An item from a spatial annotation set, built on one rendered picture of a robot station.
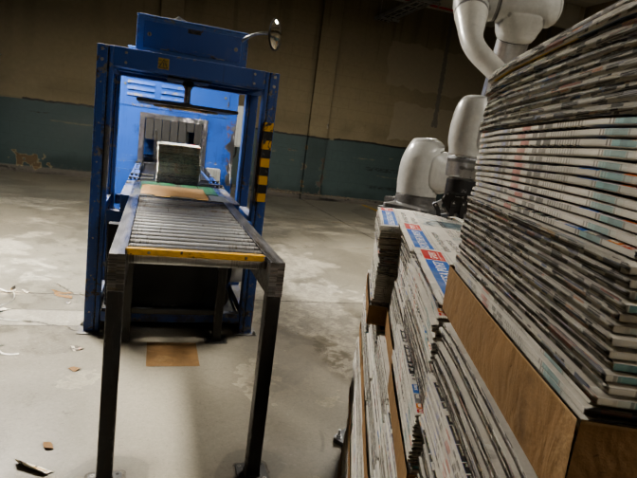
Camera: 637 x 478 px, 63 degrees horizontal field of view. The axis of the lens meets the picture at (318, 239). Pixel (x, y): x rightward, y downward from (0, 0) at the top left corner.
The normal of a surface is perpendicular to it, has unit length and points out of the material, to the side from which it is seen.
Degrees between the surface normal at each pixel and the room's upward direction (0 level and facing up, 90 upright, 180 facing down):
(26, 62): 90
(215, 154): 90
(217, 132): 90
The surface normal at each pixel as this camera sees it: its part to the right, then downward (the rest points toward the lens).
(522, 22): -0.16, 0.66
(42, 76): 0.29, 0.22
